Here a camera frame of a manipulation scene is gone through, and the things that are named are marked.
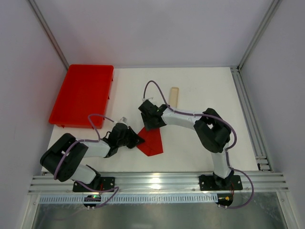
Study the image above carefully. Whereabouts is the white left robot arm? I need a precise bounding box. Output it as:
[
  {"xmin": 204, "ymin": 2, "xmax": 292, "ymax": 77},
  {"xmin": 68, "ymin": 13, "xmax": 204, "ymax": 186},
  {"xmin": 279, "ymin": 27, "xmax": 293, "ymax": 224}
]
[{"xmin": 40, "ymin": 122, "xmax": 145, "ymax": 192}]

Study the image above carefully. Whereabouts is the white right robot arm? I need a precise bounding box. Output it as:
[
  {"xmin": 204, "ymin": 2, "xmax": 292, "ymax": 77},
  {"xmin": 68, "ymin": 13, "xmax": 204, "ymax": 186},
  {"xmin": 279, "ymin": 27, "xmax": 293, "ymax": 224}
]
[{"xmin": 139, "ymin": 100, "xmax": 234, "ymax": 190}]

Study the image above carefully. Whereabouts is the beige utensil holder tray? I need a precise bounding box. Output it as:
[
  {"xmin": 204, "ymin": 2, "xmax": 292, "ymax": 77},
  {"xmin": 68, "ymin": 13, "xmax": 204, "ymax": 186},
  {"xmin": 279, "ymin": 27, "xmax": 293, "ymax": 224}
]
[{"xmin": 168, "ymin": 87, "xmax": 179, "ymax": 108}]

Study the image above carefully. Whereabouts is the red plastic tray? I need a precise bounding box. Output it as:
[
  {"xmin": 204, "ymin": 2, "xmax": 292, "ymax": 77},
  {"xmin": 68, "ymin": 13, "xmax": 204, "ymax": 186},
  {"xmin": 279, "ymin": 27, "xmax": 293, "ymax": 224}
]
[{"xmin": 49, "ymin": 64, "xmax": 114, "ymax": 128}]

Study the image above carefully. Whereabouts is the left black controller board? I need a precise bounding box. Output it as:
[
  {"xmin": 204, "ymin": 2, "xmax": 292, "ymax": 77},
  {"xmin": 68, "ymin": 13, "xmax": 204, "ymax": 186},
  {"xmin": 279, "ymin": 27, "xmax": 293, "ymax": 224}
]
[{"xmin": 83, "ymin": 194, "xmax": 101, "ymax": 209}]

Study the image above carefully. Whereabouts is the black controller board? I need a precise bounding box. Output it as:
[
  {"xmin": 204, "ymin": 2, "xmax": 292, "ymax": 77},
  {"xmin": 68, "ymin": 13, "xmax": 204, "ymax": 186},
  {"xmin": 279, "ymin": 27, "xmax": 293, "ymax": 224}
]
[
  {"xmin": 83, "ymin": 194, "xmax": 101, "ymax": 209},
  {"xmin": 216, "ymin": 193, "xmax": 234, "ymax": 208}
]

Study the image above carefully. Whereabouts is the right black controller board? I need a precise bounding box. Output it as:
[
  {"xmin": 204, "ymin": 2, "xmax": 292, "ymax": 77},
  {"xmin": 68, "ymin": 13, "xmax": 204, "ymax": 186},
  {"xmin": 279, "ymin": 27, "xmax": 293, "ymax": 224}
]
[{"xmin": 216, "ymin": 193, "xmax": 234, "ymax": 208}]

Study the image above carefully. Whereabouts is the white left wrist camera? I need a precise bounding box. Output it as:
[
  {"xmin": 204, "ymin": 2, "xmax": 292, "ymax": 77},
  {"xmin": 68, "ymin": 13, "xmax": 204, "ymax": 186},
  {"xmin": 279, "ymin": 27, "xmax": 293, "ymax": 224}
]
[{"xmin": 119, "ymin": 117, "xmax": 127, "ymax": 125}]

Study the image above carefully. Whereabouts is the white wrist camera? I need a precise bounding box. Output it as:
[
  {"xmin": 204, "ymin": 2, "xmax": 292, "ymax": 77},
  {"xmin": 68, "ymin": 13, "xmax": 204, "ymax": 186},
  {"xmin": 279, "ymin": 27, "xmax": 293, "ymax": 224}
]
[
  {"xmin": 142, "ymin": 97, "xmax": 154, "ymax": 102},
  {"xmin": 119, "ymin": 117, "xmax": 127, "ymax": 125}
]

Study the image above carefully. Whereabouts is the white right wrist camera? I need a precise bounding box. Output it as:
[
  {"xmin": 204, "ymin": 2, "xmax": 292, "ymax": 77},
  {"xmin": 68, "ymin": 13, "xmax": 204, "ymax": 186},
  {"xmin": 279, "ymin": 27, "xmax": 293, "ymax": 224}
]
[{"xmin": 142, "ymin": 97, "xmax": 154, "ymax": 102}]

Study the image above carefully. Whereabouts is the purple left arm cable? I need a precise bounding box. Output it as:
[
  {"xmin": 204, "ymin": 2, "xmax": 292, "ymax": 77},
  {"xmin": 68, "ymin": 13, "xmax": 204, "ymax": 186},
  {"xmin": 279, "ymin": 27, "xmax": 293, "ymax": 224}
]
[{"xmin": 53, "ymin": 114, "xmax": 124, "ymax": 220}]

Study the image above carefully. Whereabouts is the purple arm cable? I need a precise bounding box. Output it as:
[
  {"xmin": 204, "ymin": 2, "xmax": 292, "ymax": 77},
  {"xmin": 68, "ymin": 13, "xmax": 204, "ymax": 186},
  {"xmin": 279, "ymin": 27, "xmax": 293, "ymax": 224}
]
[
  {"xmin": 53, "ymin": 114, "xmax": 124, "ymax": 220},
  {"xmin": 142, "ymin": 80, "xmax": 255, "ymax": 209}
]

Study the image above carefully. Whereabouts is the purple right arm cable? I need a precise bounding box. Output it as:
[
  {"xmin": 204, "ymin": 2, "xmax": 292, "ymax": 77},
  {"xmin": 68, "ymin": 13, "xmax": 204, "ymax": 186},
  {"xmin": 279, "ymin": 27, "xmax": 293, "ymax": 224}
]
[{"xmin": 142, "ymin": 80, "xmax": 255, "ymax": 209}]

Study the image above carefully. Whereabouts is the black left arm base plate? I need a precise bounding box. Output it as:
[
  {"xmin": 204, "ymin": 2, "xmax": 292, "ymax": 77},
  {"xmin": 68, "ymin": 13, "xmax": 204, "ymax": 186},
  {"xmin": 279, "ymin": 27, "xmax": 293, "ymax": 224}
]
[{"xmin": 72, "ymin": 177, "xmax": 115, "ymax": 193}]

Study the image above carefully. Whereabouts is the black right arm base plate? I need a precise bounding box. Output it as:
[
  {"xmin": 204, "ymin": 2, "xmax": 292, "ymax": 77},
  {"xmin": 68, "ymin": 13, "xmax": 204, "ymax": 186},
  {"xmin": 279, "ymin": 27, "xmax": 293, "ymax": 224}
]
[{"xmin": 198, "ymin": 175, "xmax": 243, "ymax": 191}]

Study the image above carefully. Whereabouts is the white slotted cable duct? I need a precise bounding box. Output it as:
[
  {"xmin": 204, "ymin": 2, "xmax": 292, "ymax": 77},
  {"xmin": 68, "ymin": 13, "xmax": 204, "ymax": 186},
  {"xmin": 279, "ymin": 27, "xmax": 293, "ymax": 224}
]
[{"xmin": 39, "ymin": 193, "xmax": 217, "ymax": 204}]

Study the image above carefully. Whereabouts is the aluminium front rail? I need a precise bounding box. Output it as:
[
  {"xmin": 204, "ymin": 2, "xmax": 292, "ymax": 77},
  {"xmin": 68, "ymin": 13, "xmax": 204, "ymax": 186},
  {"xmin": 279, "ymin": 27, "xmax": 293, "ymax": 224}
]
[{"xmin": 28, "ymin": 171, "xmax": 289, "ymax": 194}]

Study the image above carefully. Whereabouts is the aluminium rail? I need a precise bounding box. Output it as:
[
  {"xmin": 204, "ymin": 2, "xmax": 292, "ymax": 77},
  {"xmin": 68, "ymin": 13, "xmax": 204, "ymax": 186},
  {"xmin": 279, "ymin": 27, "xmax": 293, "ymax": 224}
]
[
  {"xmin": 28, "ymin": 171, "xmax": 289, "ymax": 194},
  {"xmin": 230, "ymin": 66, "xmax": 273, "ymax": 173}
]

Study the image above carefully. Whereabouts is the aluminium right side rail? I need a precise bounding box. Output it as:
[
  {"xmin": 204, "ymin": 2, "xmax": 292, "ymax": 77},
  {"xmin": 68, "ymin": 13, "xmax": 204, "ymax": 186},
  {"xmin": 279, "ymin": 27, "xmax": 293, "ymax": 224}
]
[{"xmin": 230, "ymin": 66, "xmax": 273, "ymax": 173}]

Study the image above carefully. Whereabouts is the left aluminium corner post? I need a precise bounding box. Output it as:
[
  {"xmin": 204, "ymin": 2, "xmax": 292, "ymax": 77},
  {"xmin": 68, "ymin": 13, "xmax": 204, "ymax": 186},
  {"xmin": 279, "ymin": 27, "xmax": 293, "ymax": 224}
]
[{"xmin": 26, "ymin": 0, "xmax": 70, "ymax": 70}]

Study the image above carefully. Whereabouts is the aluminium corner post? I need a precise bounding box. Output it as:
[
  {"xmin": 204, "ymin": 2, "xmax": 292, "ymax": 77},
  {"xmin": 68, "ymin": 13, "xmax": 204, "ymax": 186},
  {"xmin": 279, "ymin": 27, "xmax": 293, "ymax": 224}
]
[
  {"xmin": 237, "ymin": 0, "xmax": 282, "ymax": 71},
  {"xmin": 26, "ymin": 0, "xmax": 70, "ymax": 70}
]

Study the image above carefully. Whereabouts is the right aluminium corner post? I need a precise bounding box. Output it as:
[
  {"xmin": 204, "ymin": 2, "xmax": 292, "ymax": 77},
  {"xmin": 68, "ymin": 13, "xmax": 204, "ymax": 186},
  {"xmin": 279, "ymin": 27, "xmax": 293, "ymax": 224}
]
[{"xmin": 237, "ymin": 0, "xmax": 282, "ymax": 71}]

